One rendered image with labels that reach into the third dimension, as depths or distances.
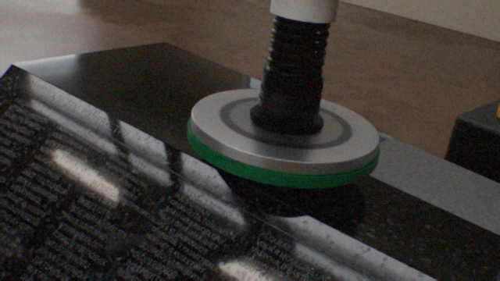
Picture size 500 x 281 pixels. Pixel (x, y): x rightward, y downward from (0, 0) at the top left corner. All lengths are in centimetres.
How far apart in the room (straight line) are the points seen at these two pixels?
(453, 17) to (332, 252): 655
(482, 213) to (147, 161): 39
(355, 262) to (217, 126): 20
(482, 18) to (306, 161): 644
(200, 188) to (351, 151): 17
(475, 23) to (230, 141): 647
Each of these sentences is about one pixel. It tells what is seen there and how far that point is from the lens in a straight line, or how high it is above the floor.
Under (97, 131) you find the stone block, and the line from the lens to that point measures 76.
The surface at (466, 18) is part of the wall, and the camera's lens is 699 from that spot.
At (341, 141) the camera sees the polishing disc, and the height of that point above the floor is 86.
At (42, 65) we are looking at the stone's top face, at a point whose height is 80.
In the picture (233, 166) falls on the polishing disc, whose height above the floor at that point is 84.
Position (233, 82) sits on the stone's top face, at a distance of 93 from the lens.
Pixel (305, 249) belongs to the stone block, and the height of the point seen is 78.
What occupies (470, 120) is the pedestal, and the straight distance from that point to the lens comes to 120.
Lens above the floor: 109
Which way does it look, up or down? 23 degrees down
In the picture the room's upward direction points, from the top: 7 degrees clockwise
